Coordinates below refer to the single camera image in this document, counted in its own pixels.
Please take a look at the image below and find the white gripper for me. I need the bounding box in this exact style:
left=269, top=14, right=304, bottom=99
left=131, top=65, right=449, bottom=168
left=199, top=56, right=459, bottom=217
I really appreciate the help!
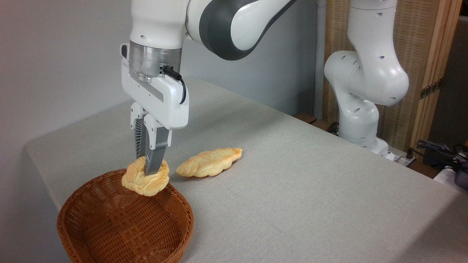
left=120, top=43, right=190, bottom=176

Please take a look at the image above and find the round bread bun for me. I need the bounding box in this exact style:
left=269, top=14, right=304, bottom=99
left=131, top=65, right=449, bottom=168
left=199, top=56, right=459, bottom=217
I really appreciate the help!
left=121, top=156, right=170, bottom=197

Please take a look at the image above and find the long braided bread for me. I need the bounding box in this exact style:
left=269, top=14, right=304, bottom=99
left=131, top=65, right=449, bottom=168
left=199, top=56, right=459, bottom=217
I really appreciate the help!
left=176, top=147, right=243, bottom=178

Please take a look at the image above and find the brown woven wicker basket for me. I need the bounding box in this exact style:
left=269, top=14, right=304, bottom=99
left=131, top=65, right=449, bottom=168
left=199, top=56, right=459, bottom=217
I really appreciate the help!
left=57, top=168, right=195, bottom=263

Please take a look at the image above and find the grey tablecloth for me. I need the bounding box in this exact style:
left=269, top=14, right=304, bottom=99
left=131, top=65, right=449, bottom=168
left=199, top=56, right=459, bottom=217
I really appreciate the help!
left=24, top=80, right=468, bottom=263

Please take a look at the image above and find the white power strip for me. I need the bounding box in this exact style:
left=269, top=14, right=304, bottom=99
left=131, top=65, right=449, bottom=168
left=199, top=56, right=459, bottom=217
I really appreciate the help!
left=387, top=153, right=416, bottom=167

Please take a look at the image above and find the wooden rattan folding screen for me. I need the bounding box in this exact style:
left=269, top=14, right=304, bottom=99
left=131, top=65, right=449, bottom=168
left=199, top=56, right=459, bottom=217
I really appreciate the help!
left=322, top=0, right=463, bottom=152

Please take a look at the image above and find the dark round device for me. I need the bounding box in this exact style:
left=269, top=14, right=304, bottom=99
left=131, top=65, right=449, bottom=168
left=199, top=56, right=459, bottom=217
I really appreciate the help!
left=454, top=161, right=468, bottom=190

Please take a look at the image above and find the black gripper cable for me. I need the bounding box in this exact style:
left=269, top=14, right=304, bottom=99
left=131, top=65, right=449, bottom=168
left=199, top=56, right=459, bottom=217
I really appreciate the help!
left=162, top=66, right=187, bottom=105

